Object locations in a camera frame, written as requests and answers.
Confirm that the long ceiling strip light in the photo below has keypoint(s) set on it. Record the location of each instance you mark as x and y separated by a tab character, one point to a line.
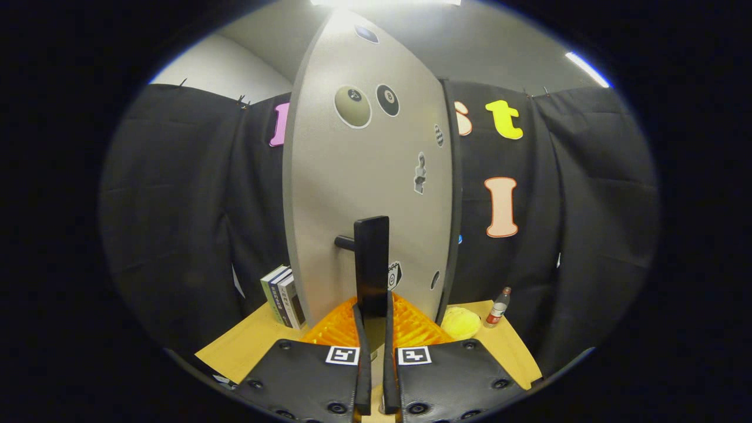
587	69

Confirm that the yellow cloth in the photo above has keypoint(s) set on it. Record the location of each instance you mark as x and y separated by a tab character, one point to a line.
461	323

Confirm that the clear plastic bottle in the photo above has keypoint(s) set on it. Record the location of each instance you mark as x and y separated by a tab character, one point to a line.
498	310

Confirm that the black backdrop cloth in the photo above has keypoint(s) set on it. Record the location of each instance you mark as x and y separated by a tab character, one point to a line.
176	205

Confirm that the dark grey shoe cabinet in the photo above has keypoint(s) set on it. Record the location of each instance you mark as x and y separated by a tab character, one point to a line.
453	176

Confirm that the white book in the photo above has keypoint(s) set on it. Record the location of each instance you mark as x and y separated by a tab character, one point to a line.
292	302

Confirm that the beige shoe cabinet door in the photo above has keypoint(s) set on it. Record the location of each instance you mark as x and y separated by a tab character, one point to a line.
329	176

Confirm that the green spine book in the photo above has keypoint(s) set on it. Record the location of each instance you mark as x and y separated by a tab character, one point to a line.
271	294

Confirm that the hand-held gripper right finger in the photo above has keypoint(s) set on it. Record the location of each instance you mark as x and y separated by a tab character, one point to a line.
390	382

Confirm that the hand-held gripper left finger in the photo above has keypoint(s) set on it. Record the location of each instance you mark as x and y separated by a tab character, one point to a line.
364	382

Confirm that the square ceiling light panel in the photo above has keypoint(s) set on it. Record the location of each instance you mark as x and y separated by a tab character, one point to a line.
382	2

